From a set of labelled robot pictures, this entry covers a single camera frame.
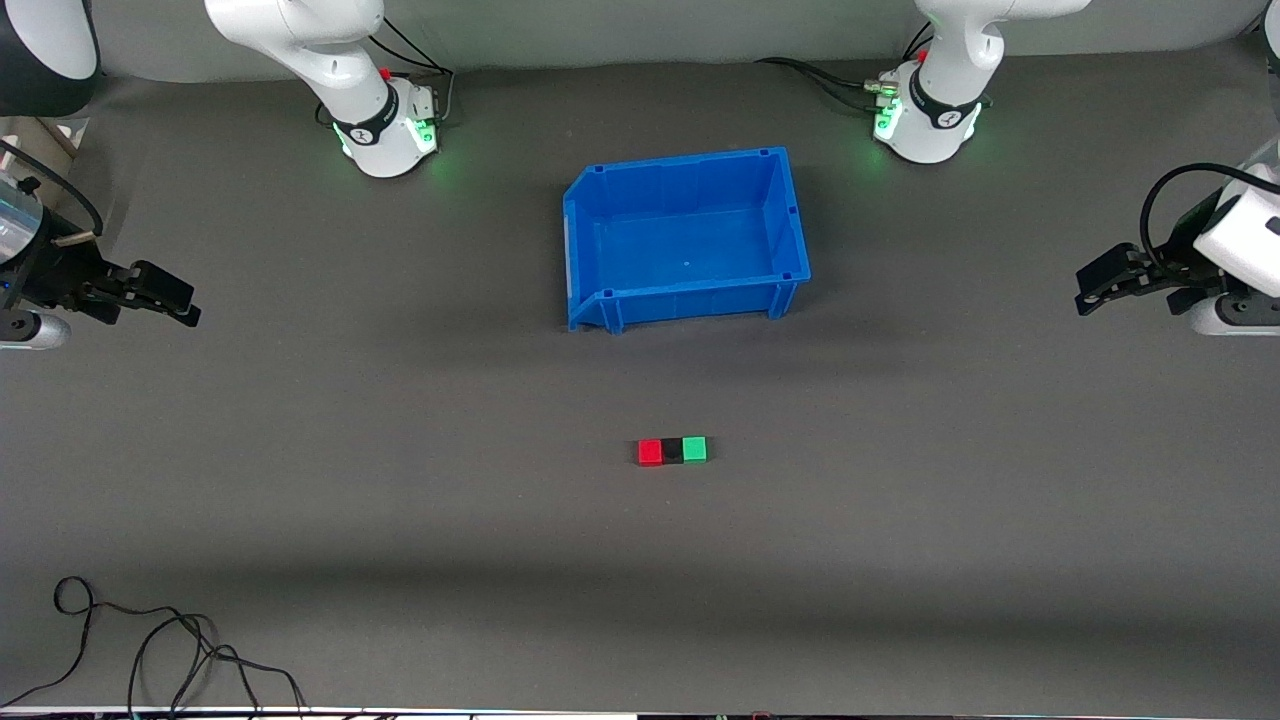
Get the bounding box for beige box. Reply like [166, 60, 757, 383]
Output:
[0, 117, 83, 161]

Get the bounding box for blue plastic storage bin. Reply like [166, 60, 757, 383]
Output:
[563, 147, 812, 335]

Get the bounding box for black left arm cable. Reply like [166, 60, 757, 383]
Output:
[1140, 163, 1280, 278]

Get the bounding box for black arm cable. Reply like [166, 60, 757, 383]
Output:
[1140, 163, 1280, 278]
[0, 140, 105, 243]

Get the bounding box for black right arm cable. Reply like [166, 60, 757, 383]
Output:
[0, 140, 105, 243]

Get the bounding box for loose thin black cable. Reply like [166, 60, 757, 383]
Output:
[0, 576, 306, 716]

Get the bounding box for black right arm base cables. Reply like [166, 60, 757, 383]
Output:
[368, 14, 457, 127]

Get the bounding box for black arm base cables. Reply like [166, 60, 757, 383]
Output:
[754, 24, 933, 113]
[368, 14, 457, 127]

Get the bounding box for black left arm base cables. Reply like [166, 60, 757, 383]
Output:
[754, 24, 933, 113]

